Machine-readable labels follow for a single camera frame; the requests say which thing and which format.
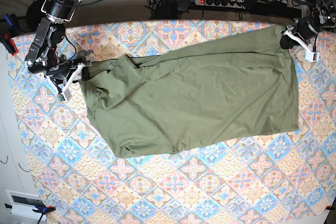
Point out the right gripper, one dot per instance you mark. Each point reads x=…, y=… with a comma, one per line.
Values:
x=59, y=70

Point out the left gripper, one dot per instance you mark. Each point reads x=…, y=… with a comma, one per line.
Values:
x=305, y=29

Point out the green t-shirt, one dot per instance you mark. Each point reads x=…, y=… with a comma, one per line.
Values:
x=238, y=86

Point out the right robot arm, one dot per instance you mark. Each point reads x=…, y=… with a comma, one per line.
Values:
x=42, y=56

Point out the white power strip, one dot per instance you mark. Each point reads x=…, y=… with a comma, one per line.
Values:
x=220, y=3

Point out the black round stool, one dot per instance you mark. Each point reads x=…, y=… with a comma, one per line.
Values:
x=34, y=14

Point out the patterned tablecloth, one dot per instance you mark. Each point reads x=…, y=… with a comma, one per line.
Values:
x=260, y=179

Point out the blue clamp bottom left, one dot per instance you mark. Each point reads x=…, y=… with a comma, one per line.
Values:
x=43, y=210

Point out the orange clamp bottom right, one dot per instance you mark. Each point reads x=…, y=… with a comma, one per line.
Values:
x=330, y=208

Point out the white wall outlet box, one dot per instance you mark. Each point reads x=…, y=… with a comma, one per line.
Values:
x=23, y=204

